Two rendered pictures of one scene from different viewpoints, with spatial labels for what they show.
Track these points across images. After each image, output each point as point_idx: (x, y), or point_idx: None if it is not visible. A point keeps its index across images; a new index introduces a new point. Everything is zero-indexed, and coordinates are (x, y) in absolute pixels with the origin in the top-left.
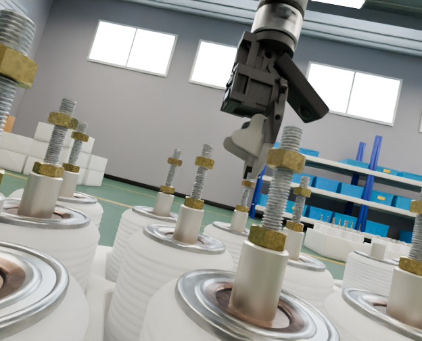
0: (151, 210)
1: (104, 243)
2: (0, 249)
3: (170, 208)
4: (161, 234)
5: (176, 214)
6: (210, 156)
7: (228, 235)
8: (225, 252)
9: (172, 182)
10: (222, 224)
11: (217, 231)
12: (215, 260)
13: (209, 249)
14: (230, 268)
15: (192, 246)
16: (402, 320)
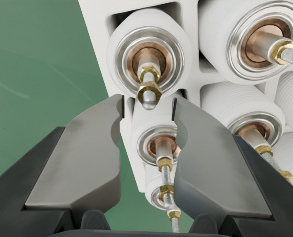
0: (150, 154)
1: None
2: None
3: (166, 147)
4: None
5: (145, 135)
6: (289, 182)
7: (181, 83)
8: (271, 112)
9: (168, 170)
10: (138, 83)
11: (169, 94)
12: (284, 121)
13: (281, 127)
14: (279, 107)
15: (280, 136)
16: None
